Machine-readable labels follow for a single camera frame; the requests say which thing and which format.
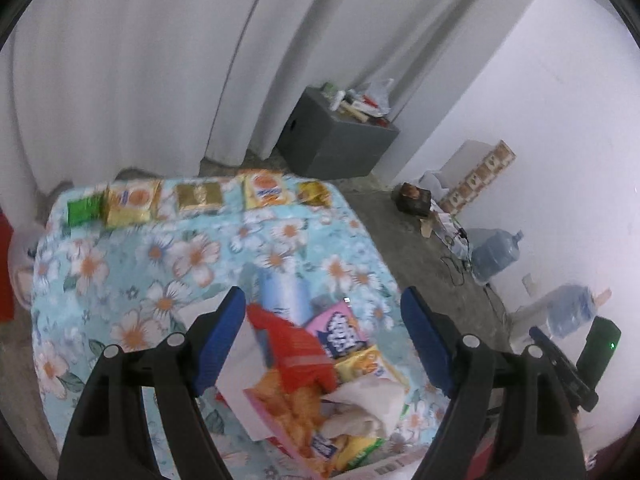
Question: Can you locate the blue medicine box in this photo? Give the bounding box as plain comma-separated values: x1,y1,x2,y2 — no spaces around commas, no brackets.
253,269,314,326

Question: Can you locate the dark gift box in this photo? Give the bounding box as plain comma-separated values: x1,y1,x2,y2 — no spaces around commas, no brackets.
392,182,432,218

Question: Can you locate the patterned rolled mat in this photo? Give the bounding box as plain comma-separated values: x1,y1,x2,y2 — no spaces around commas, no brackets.
436,140,516,214

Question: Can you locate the white tissue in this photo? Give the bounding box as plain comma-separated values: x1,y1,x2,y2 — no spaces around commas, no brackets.
319,374,406,439

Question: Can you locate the orange cracker snack bag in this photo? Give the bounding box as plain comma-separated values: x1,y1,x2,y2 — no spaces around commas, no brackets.
244,368,346,479

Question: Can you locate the gold foil packet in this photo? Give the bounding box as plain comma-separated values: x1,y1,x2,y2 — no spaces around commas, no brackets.
176,182,224,214

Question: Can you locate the orange yellow snack packet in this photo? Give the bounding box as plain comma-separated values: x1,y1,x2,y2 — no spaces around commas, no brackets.
242,169,295,210

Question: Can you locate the blue water jug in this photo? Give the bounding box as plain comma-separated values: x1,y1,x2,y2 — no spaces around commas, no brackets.
471,229,524,284

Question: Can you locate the green small packet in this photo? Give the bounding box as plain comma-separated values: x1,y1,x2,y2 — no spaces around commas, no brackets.
67,193,105,228

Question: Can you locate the dark grey cabinet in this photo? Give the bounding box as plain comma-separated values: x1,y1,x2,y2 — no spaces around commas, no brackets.
277,87,399,180

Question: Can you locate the pink purple candy bag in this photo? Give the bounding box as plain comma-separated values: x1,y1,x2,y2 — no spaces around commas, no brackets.
305,301,368,361

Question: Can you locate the white paper sheet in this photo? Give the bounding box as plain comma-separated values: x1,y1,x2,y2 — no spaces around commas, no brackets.
215,318,273,441

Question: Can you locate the black floor cable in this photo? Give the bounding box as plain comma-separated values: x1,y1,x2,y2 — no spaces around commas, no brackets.
429,224,507,311

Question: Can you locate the red snack wrapper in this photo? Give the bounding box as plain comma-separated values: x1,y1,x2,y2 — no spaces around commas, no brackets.
246,304,337,393

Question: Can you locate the grey curtain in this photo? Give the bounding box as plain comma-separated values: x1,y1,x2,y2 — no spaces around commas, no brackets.
0,0,557,196

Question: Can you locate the green potato chip bag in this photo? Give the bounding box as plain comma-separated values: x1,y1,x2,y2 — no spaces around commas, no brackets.
333,436,384,472

